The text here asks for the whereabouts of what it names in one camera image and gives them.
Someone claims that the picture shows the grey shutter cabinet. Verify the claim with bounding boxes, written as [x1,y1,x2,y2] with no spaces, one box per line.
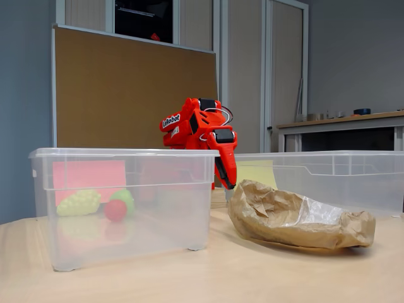
[56,0,309,154]

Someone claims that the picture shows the red toy tomato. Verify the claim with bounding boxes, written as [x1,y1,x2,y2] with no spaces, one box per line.
[103,199,128,222]

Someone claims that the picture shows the crumpled brown paper bag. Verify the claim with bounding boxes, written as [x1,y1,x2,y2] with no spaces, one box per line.
[227,179,376,250]

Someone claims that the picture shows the clear plastic bin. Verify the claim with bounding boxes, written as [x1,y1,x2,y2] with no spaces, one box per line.
[233,150,404,218]
[28,147,220,272]

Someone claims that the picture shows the brown cork board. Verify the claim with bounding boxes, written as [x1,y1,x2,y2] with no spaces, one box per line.
[52,24,218,149]

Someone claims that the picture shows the light green toy grapes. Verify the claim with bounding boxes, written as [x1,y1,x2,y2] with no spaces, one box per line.
[56,189,102,217]

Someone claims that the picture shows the white servo cable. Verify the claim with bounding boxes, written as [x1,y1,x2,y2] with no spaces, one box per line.
[205,106,235,124]

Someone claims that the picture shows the green toy apple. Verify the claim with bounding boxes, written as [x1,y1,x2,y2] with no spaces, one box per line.
[109,188,136,215]

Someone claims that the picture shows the wooden top side desk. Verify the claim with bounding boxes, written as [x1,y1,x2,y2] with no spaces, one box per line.
[276,110,404,153]

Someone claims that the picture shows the yellow sticky note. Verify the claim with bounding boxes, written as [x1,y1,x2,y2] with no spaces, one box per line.
[235,160,278,191]

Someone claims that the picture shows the pink sticky note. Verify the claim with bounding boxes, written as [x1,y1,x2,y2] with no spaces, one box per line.
[52,160,128,208]

